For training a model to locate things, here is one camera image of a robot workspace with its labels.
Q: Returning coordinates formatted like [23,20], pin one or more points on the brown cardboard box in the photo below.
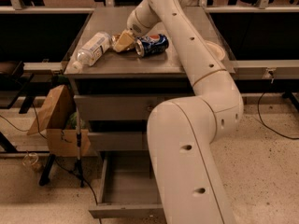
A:
[52,118]

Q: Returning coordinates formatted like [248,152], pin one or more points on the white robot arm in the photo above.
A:
[180,131]

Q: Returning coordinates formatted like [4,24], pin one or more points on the grey middle drawer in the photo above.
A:
[118,141]

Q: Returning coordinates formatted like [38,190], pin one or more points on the blue pepsi can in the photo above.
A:
[151,44]

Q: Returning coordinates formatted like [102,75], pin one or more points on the black equipment stand left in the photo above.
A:
[12,82]

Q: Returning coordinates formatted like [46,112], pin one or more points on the grey metal drawer cabinet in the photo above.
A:
[128,74]

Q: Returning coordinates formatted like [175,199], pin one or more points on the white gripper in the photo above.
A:
[135,24]

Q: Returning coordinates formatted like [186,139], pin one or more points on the black and silver tripod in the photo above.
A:
[78,164]

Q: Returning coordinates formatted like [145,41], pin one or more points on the clear plastic water bottle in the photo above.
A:
[92,50]

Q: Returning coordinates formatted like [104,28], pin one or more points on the grey top drawer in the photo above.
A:
[112,107]

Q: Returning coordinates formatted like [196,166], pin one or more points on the grey open bottom drawer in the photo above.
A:
[127,187]

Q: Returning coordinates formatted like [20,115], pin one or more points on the clear plastic cup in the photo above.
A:
[31,160]

